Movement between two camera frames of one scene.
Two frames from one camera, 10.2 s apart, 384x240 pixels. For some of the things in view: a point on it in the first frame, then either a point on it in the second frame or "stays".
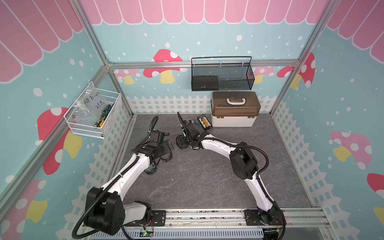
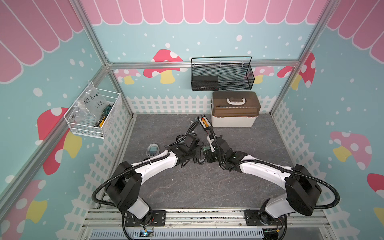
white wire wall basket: x=93 y=112 stays
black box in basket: x=205 y=83 stays
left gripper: x=167 y=146 → x=198 y=153
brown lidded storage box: x=235 y=109 stays
